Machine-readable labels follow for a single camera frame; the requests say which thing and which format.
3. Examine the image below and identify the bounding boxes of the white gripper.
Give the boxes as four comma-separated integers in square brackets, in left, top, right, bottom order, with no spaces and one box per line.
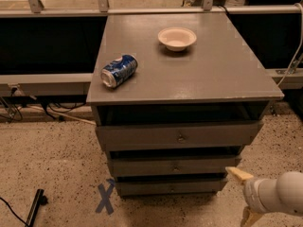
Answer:
[225,166,274,227]

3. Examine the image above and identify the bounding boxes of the grey bottom drawer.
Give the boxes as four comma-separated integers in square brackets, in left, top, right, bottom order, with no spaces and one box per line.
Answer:
[116,178,227,197]

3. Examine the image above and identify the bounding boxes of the grey drawer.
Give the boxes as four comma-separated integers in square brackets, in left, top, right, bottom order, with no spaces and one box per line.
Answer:
[116,178,227,197]
[108,155,241,177]
[96,121,263,151]

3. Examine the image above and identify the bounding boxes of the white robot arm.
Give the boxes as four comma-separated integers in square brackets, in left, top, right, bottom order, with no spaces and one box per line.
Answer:
[225,166,303,227]

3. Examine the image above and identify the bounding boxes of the grey middle drawer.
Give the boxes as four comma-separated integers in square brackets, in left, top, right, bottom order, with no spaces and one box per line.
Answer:
[108,155,241,177]

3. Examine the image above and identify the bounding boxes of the grey top drawer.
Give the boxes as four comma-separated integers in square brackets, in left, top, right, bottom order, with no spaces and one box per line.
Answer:
[96,121,263,151]

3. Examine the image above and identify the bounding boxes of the grey drawer cabinet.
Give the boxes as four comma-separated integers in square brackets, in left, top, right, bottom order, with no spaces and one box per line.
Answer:
[87,13,283,184]

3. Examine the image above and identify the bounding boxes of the grey metal railing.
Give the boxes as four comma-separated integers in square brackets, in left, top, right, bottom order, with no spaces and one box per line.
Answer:
[0,0,303,96]

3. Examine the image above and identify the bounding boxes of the blue tape cross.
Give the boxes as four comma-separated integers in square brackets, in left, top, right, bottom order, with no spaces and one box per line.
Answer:
[96,179,116,215]

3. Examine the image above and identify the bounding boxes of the white bowl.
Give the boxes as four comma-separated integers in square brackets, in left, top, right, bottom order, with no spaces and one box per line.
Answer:
[158,27,197,52]

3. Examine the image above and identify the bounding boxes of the crushed blue soda can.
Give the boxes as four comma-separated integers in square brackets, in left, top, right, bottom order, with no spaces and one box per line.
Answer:
[100,55,138,88]

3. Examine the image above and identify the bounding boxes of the black bar on floor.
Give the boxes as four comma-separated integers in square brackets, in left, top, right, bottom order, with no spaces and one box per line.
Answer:
[25,189,48,227]

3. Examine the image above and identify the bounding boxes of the white hanging cable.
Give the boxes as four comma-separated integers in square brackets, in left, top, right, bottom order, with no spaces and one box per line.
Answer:
[276,2,303,87]

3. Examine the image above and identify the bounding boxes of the black floor cable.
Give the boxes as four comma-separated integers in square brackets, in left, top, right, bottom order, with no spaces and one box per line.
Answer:
[0,196,28,227]

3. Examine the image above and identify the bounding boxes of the black cable bundle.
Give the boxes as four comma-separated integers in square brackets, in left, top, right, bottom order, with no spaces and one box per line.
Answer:
[0,85,88,123]

